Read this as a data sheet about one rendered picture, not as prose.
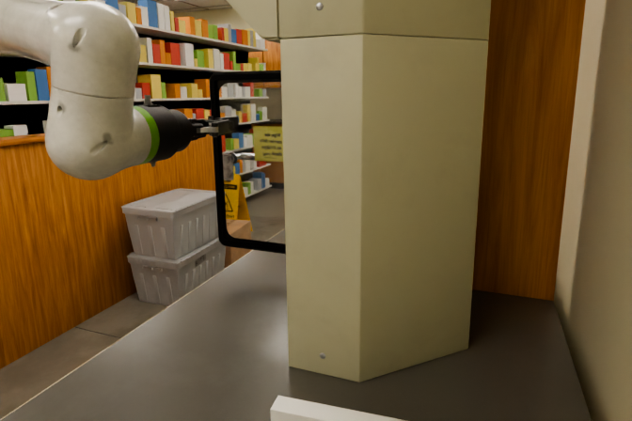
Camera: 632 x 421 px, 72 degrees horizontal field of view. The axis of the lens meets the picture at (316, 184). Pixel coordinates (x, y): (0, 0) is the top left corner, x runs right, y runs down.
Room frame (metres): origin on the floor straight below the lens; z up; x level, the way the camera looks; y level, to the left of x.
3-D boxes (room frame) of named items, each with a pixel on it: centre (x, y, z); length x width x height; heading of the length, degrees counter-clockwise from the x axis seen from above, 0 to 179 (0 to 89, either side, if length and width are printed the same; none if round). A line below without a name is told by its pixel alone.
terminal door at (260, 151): (0.94, 0.09, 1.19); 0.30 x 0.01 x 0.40; 69
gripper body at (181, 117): (0.79, 0.25, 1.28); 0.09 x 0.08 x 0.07; 159
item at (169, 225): (2.89, 0.95, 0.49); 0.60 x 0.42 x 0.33; 159
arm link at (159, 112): (0.72, 0.27, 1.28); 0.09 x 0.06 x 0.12; 69
